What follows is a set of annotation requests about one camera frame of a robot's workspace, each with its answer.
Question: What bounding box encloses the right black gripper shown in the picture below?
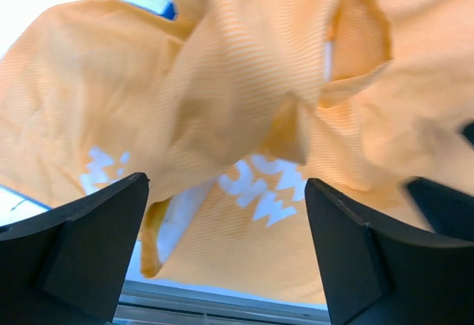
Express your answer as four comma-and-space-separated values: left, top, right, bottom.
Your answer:
405, 119, 474, 243

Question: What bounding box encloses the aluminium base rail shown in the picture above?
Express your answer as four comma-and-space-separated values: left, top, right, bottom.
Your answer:
114, 281, 330, 324

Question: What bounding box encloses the white pillow with yellow edge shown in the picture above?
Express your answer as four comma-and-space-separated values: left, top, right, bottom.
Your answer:
157, 179, 215, 264

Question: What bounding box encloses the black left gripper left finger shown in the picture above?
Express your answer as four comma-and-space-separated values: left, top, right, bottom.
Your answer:
1, 172, 149, 324

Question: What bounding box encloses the orange pillowcase with blue back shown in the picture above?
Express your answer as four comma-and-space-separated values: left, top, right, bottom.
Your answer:
1, 0, 473, 304

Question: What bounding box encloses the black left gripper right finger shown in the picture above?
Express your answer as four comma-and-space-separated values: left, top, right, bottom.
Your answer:
305, 178, 473, 324

